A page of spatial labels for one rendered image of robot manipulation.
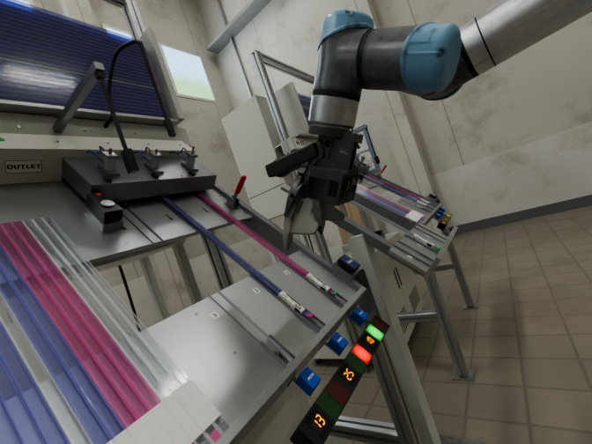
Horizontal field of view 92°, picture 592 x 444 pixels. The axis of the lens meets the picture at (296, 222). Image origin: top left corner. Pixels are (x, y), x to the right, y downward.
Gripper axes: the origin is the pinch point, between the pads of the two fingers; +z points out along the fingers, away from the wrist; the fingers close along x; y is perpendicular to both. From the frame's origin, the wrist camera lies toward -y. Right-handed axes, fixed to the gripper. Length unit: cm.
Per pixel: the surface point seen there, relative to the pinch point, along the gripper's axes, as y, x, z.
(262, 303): -3.8, -4.7, 14.0
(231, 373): 2.4, -19.3, 15.6
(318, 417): 14.7, -13.6, 19.9
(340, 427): 11, 21, 63
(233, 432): 8.9, -25.4, 15.1
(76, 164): -51, -16, -5
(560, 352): 76, 113, 59
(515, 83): 29, 410, -104
